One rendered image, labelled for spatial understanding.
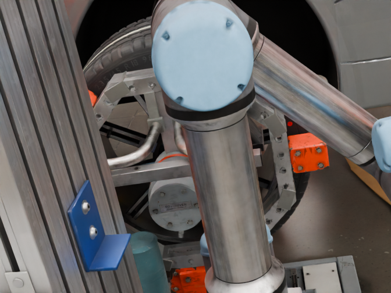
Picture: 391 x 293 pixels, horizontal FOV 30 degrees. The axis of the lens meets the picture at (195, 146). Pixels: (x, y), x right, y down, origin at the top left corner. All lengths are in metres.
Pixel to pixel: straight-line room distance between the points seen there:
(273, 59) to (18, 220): 0.44
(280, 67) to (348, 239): 1.98
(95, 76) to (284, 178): 0.52
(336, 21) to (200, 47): 1.31
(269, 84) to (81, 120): 0.27
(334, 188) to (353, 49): 1.26
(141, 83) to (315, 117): 0.70
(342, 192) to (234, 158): 2.37
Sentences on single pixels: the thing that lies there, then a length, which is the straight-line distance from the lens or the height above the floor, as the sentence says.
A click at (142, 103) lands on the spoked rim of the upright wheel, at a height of 1.02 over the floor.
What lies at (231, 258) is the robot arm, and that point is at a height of 1.12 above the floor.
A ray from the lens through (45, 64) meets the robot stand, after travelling 0.85.
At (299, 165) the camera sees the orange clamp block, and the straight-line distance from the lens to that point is 1.78.
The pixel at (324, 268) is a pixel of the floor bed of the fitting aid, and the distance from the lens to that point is 2.69.
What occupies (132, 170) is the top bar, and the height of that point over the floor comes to 0.98.
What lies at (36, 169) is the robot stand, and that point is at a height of 1.36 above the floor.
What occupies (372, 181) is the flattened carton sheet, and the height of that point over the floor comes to 0.01.
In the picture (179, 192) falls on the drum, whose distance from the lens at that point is 1.64.
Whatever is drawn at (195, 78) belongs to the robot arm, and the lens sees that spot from 0.84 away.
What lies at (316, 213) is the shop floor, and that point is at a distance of 3.15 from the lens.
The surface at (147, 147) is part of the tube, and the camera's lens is 1.61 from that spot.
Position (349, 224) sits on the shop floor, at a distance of 3.05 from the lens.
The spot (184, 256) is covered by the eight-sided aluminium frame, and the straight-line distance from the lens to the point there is 1.92.
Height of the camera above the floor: 1.69
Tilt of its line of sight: 26 degrees down
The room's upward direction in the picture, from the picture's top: 12 degrees counter-clockwise
